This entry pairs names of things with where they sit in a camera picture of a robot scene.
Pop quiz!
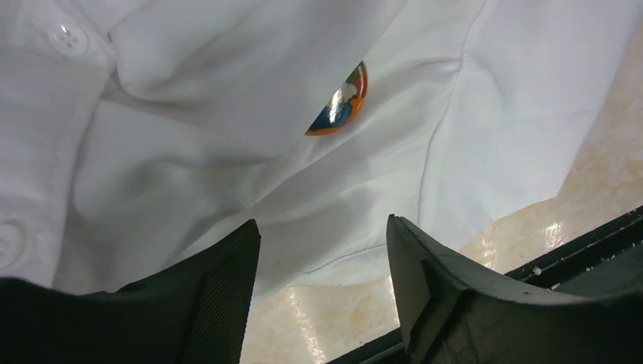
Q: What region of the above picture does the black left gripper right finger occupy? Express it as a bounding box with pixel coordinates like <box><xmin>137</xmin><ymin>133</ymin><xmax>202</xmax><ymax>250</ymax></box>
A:
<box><xmin>385</xmin><ymin>214</ymin><xmax>643</xmax><ymax>364</ymax></box>

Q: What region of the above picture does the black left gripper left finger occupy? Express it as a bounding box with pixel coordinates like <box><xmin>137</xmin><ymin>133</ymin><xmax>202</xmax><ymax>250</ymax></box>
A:
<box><xmin>1</xmin><ymin>220</ymin><xmax>261</xmax><ymax>363</ymax></box>

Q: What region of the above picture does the white shirt garment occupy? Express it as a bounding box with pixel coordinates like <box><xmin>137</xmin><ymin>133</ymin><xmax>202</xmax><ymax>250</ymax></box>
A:
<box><xmin>1</xmin><ymin>1</ymin><xmax>642</xmax><ymax>297</ymax></box>

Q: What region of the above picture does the colourful round enamel brooch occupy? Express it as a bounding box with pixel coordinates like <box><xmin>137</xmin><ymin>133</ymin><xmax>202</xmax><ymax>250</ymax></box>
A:
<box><xmin>306</xmin><ymin>61</ymin><xmax>369</xmax><ymax>137</ymax></box>

